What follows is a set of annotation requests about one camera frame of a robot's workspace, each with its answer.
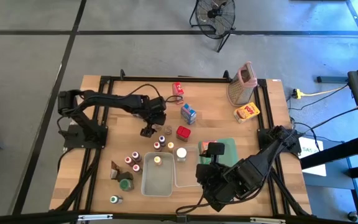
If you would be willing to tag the red cereal box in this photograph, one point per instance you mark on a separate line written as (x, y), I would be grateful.
(177, 88)

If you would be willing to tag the black gantry beam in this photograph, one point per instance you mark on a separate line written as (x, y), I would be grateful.
(26, 217)

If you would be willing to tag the green plastic bin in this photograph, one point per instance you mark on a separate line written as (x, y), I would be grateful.
(228, 149)

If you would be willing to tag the small glass sprinkles jar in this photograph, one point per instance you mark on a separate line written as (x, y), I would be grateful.
(167, 129)
(158, 127)

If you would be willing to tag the silver beam bracket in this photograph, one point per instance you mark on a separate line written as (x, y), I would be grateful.
(95, 217)
(267, 220)

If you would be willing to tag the yellow food colouring bottle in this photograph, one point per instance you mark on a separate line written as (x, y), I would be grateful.
(171, 147)

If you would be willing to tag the red food colouring bottle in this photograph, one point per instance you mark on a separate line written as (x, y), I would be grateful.
(136, 168)
(129, 160)
(157, 146)

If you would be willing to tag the pink metal box grater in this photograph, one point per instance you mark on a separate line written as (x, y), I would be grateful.
(242, 90)

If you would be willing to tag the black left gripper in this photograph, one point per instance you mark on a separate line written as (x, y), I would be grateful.
(155, 115)

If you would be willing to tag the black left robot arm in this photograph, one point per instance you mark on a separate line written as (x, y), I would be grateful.
(117, 101)

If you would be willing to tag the yellow cereal box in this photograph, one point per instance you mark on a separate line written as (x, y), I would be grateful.
(246, 112)

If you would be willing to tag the black caster wheel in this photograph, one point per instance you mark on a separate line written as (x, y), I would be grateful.
(352, 216)

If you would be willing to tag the grey floor bar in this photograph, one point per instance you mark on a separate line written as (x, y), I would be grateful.
(331, 79)

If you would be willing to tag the blue food colouring bottle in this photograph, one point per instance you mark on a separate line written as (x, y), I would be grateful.
(162, 140)

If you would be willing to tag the black metal table frame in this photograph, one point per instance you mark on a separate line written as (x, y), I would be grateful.
(197, 79)

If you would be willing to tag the clear left plastic bin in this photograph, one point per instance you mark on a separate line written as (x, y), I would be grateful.
(157, 183)

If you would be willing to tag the green lid jar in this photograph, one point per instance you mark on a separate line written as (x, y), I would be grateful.
(126, 185)

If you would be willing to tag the small blue cereal box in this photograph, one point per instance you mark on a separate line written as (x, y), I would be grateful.
(188, 114)

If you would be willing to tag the purple food colouring bottle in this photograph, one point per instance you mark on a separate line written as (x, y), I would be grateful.
(136, 155)

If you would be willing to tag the white paper sign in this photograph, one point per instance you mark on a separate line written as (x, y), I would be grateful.
(314, 165)

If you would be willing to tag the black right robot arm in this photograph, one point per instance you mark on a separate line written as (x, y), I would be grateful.
(259, 168)

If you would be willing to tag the black floor fan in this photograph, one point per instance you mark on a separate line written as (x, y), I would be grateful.
(214, 14)

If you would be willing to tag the white lid spice jar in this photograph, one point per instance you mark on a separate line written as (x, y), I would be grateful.
(181, 153)

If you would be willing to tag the clear plastic container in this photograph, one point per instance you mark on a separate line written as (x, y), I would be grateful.
(185, 174)

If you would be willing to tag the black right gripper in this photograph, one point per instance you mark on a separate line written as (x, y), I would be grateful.
(213, 180)

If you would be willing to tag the small green lid bottle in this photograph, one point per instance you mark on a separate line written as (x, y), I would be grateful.
(115, 199)

